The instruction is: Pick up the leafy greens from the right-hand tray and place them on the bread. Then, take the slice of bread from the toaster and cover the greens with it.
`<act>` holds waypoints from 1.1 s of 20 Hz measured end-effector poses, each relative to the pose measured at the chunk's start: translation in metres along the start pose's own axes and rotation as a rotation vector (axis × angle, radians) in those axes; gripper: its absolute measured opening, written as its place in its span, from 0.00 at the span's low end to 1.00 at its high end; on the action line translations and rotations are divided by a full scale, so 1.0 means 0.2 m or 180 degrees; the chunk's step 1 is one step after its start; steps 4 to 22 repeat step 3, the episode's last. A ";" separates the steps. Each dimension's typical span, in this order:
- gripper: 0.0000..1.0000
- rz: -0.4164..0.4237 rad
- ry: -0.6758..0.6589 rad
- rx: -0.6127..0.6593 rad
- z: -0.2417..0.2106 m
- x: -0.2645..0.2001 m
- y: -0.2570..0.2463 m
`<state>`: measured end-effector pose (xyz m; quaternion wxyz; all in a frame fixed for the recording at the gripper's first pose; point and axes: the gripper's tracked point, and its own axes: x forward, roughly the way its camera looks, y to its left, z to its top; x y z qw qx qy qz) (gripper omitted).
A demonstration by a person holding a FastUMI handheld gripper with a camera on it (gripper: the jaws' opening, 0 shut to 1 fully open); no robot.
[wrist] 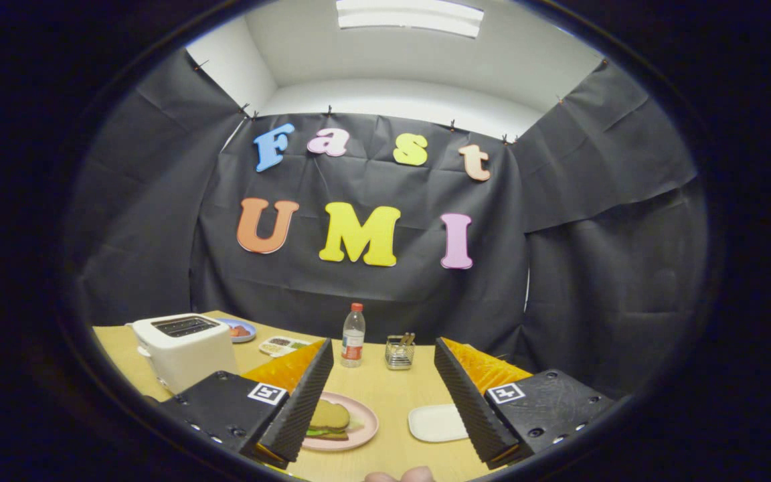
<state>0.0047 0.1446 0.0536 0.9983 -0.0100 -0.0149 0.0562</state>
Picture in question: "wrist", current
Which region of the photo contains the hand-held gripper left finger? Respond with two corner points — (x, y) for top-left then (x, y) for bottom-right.
(155, 338), (334, 468)

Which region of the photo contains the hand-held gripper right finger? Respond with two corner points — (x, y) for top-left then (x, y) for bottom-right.
(433, 337), (617, 471)

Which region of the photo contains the brown toast slice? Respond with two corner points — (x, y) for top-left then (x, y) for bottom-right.
(310, 400), (351, 430)

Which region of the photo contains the green lettuce leaf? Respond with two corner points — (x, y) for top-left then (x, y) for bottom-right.
(305, 418), (363, 437)

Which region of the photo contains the white rectangular plate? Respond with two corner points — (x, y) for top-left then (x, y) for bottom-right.
(408, 404), (470, 443)

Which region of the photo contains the white divided seasoning tray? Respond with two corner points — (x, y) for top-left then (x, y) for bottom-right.
(258, 335), (313, 357)

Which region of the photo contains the pink plate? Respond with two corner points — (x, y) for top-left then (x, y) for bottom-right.
(302, 392), (379, 452)

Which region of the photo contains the clear bottle with red cap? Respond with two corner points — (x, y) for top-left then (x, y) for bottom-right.
(341, 303), (366, 368)

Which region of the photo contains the blue plate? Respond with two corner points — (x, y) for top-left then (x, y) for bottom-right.
(215, 318), (257, 343)

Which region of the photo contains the metal mesh utensil holder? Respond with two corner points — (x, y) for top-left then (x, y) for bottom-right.
(385, 333), (416, 371)

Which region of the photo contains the white toaster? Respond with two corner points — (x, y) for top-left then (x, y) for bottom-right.
(126, 313), (239, 395)

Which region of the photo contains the black backdrop cloth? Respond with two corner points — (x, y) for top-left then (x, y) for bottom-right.
(68, 50), (711, 402)

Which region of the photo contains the ceiling light panel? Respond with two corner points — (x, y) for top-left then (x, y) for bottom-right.
(336, 0), (485, 38)

